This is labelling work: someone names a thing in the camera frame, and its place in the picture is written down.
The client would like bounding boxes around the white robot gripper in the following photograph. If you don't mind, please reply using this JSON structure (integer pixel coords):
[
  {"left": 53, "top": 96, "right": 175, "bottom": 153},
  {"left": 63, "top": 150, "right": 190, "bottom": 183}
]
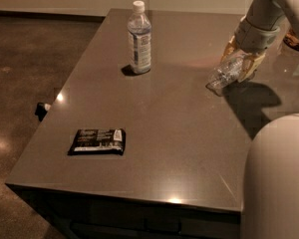
[{"left": 220, "top": 15, "right": 282, "bottom": 84}]

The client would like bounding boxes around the clear water bottle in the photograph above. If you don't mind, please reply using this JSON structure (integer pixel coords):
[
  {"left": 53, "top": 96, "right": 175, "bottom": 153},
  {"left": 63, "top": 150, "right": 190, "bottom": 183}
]
[
  {"left": 127, "top": 0, "right": 151, "bottom": 75},
  {"left": 207, "top": 55, "right": 244, "bottom": 91}
]

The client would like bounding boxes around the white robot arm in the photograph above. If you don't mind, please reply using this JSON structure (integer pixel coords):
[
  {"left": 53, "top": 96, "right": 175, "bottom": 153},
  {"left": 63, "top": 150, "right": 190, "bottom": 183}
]
[{"left": 221, "top": 0, "right": 299, "bottom": 239}]

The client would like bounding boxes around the upright clear water bottle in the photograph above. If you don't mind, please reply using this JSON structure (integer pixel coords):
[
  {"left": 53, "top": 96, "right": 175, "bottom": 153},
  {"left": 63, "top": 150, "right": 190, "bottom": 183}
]
[{"left": 127, "top": 0, "right": 151, "bottom": 75}]

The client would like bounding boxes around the black rxbar chocolate wrapper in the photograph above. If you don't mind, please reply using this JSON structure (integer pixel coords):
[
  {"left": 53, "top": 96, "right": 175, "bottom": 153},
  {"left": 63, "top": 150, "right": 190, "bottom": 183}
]
[{"left": 68, "top": 128, "right": 126, "bottom": 155}]

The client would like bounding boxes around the bowl of snacks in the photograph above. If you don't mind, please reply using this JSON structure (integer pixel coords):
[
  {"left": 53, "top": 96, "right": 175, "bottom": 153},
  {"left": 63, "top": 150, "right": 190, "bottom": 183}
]
[{"left": 283, "top": 28, "right": 299, "bottom": 52}]

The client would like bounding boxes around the dark cabinet drawer front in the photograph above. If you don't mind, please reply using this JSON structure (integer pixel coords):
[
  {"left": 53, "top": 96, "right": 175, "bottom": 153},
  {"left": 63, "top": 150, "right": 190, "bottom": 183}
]
[{"left": 46, "top": 196, "right": 240, "bottom": 239}]

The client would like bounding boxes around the black front drawer handle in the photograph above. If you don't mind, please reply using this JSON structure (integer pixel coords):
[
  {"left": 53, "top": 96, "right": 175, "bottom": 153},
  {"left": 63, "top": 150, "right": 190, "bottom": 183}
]
[{"left": 145, "top": 218, "right": 180, "bottom": 234}]

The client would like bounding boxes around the black side drawer handle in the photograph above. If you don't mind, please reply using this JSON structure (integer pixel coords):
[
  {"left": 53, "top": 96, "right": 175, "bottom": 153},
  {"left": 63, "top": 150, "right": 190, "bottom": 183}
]
[{"left": 35, "top": 103, "right": 51, "bottom": 121}]

